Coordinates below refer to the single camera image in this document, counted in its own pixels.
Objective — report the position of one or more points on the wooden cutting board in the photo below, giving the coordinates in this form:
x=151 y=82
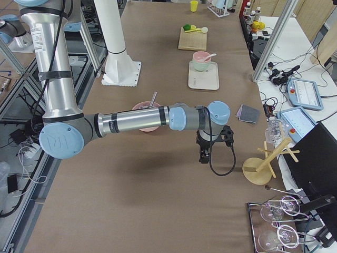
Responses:
x=192 y=41

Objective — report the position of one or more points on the white wire cup rack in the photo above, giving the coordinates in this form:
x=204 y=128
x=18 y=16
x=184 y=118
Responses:
x=219 y=7

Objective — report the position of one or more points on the aluminium frame post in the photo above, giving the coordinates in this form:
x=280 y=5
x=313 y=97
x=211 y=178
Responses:
x=276 y=34

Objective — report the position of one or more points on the green bowl stack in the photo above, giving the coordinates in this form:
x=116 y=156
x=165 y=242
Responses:
x=200 y=66

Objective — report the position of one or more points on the yellow plastic cup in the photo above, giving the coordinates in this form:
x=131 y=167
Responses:
x=194 y=5

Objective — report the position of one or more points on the wooden mug tree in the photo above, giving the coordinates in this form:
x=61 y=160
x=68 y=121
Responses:
x=259 y=171

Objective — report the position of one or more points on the grey folded cloth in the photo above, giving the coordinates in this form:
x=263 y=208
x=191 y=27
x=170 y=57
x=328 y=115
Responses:
x=248 y=114

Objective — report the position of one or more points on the wine glass rack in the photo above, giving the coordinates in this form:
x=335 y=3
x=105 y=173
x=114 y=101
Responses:
x=279 y=224

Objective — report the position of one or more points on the small pink bowl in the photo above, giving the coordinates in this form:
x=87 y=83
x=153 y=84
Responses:
x=199 y=55

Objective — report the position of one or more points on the teach pendant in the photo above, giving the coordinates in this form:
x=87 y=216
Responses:
x=298 y=122
x=304 y=93

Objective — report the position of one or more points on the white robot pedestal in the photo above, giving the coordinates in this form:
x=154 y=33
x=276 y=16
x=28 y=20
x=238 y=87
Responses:
x=120 y=69

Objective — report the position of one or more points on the white ceramic spoon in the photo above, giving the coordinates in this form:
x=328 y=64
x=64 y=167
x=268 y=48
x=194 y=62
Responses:
x=207 y=57

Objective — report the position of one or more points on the cream serving tray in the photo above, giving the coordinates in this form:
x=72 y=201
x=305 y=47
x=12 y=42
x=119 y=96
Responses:
x=204 y=80

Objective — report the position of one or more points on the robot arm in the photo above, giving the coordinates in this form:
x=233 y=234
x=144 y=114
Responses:
x=66 y=128

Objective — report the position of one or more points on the upper teach pendant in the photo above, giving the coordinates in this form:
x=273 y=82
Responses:
x=304 y=93

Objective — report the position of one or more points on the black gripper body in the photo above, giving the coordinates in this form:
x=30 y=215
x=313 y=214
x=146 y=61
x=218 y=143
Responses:
x=205 y=145

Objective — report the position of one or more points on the black computer monitor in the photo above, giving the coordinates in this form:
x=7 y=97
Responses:
x=315 y=173

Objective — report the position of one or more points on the lower teach pendant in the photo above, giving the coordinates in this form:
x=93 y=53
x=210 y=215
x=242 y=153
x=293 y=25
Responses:
x=298 y=122

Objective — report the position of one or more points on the green toy lime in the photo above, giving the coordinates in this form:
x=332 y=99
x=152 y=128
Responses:
x=187 y=27

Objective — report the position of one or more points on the metal ice scoop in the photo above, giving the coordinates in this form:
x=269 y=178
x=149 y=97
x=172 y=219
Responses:
x=152 y=100

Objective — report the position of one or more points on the clear plastic bottle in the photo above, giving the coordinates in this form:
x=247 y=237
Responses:
x=276 y=132

